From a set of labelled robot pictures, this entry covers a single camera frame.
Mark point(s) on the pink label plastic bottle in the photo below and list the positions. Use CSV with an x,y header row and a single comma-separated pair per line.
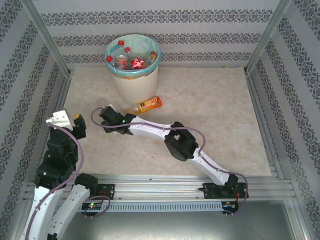
x,y
121,60

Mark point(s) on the red label cola bottle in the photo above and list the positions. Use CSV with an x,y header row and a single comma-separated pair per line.
x,y
137,63

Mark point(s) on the clear plastic bottle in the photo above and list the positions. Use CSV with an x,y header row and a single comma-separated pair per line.
x,y
151,58

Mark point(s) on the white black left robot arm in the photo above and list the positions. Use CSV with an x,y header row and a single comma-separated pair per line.
x,y
41,207

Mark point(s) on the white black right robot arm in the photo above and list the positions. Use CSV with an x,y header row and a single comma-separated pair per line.
x,y
150,126

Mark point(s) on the cream plastic waste bin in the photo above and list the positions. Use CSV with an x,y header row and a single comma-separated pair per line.
x,y
135,87

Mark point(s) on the teal plastic bin liner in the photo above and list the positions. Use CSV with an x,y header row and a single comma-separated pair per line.
x,y
146,43

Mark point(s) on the orange juice plastic bottle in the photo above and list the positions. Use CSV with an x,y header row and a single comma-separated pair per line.
x,y
150,103

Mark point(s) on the left circuit board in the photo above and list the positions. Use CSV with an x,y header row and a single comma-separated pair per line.
x,y
92,205

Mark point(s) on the circuit board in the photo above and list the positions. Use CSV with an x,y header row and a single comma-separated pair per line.
x,y
92,205
230,205

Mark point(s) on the right circuit board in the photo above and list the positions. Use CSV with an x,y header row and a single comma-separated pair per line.
x,y
230,205

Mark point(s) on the aluminium side rail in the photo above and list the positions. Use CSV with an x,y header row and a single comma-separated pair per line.
x,y
62,95
255,95

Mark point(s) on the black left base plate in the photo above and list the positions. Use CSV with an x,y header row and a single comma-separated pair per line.
x,y
108,191

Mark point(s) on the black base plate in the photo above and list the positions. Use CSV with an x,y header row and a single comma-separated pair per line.
x,y
108,191
211,191

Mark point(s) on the aluminium mounting rail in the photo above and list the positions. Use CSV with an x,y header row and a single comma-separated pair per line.
x,y
160,186

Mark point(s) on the aluminium frame post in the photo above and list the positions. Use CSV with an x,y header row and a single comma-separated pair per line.
x,y
48,37
266,37

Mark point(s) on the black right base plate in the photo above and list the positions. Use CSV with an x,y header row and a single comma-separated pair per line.
x,y
211,191

